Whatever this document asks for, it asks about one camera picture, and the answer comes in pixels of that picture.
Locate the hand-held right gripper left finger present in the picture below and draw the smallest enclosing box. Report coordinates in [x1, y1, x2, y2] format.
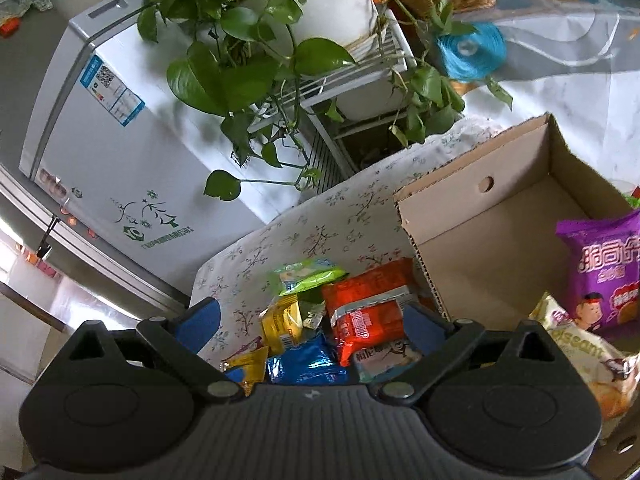
[65, 297, 246, 401]

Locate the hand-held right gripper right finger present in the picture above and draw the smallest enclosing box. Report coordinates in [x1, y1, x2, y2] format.
[377, 302, 558, 403]

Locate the orange snack packet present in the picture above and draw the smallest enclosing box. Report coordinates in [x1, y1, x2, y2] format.
[321, 258, 426, 383]

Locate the yellow snack packet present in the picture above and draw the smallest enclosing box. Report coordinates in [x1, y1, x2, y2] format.
[260, 294, 307, 356]

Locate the white printed cardboard box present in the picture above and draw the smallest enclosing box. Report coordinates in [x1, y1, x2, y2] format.
[392, 112, 640, 480]

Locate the blue snack packet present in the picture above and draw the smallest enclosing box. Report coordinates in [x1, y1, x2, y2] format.
[266, 332, 353, 386]

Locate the green snack packet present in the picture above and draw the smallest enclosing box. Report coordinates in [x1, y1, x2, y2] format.
[267, 258, 348, 297]

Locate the small yellow orange packet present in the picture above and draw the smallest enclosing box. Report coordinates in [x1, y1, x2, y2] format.
[220, 345, 271, 396]

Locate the floral tablecloth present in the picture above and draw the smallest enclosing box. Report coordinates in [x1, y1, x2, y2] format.
[190, 120, 501, 366]

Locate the cream croissant packet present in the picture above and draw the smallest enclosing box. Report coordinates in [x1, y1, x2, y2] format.
[529, 292, 640, 421]

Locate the white board with green print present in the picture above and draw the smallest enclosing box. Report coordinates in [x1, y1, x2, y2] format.
[19, 0, 326, 311]

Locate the purple snack packet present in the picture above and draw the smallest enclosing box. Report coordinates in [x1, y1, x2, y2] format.
[555, 210, 640, 343]

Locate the green pothos plant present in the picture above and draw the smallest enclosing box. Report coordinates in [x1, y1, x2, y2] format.
[136, 0, 513, 202]

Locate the white metal plant rack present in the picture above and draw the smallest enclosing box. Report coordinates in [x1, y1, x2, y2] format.
[247, 10, 416, 181]

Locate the white marbled table cover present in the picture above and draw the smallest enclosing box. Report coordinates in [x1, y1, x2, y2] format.
[450, 0, 640, 196]

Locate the large white plant pot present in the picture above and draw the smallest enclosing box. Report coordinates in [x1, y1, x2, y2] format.
[250, 0, 378, 53]

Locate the blue string roll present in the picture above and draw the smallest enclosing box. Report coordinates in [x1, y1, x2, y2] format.
[436, 22, 507, 81]

